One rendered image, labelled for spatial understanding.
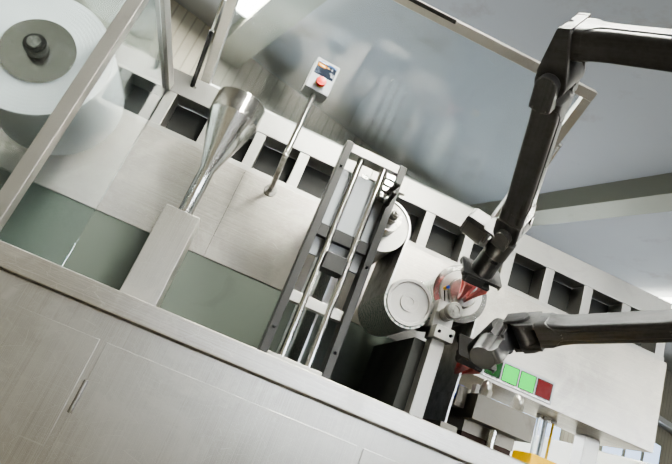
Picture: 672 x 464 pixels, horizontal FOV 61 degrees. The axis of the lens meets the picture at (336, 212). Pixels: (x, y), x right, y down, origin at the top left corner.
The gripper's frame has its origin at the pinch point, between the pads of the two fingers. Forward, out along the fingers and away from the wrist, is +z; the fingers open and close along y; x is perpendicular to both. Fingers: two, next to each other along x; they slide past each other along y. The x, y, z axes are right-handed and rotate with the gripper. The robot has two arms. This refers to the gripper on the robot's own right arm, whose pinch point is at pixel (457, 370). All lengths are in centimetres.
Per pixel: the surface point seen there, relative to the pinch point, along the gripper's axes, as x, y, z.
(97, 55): 8, -104, -33
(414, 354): -2.3, -12.8, -1.6
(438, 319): 4.4, -11.0, -9.1
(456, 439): -31.3, -10.2, -18.6
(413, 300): 8.5, -17.4, -7.4
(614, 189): 245, 141, 53
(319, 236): 4.7, -46.4, -17.1
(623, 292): 63, 63, 0
